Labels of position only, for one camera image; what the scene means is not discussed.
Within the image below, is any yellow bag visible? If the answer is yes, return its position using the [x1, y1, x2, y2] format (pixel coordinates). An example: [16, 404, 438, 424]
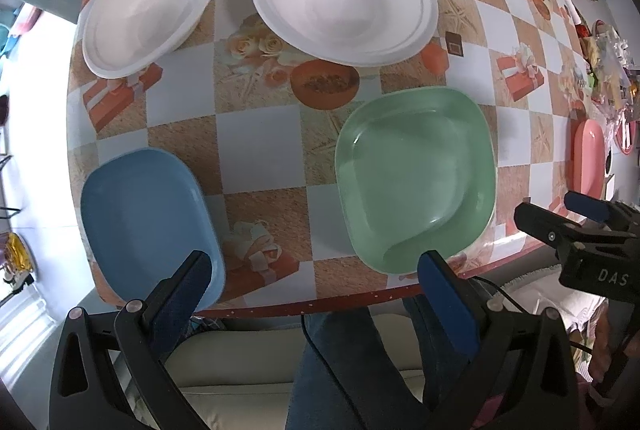
[2, 234, 35, 273]

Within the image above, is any checkered printed tablecloth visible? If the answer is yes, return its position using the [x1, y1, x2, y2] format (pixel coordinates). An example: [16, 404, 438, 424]
[66, 0, 613, 315]

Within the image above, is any person's left leg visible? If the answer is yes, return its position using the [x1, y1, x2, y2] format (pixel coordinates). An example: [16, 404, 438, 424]
[285, 305, 401, 430]

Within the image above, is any blue square plate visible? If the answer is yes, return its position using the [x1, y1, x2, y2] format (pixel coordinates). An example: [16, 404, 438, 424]
[80, 148, 227, 312]

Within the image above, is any green square plate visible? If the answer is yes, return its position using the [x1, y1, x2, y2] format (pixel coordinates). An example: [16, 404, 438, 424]
[333, 86, 497, 274]

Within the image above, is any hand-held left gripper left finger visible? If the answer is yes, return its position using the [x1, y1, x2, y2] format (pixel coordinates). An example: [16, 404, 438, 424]
[47, 250, 213, 430]

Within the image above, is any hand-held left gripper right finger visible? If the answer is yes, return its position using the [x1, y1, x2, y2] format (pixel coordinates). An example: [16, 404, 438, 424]
[416, 250, 583, 430]

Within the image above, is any pile of mixed clutter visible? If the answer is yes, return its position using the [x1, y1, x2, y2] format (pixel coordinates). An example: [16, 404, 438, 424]
[577, 20, 640, 121]

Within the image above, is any dark bottle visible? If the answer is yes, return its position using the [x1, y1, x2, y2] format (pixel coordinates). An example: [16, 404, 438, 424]
[561, 0, 585, 26]

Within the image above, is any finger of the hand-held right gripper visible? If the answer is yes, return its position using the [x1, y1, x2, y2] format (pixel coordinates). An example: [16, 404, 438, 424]
[515, 202, 608, 255]
[565, 191, 640, 235]

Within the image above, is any pink plate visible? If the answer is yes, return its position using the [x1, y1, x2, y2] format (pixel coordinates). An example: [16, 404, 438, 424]
[572, 119, 607, 201]

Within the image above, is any white woven cushion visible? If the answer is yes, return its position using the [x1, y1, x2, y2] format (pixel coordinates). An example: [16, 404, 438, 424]
[492, 266, 601, 336]

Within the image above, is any window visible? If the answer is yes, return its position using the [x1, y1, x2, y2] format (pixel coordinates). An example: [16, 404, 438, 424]
[0, 0, 81, 326]

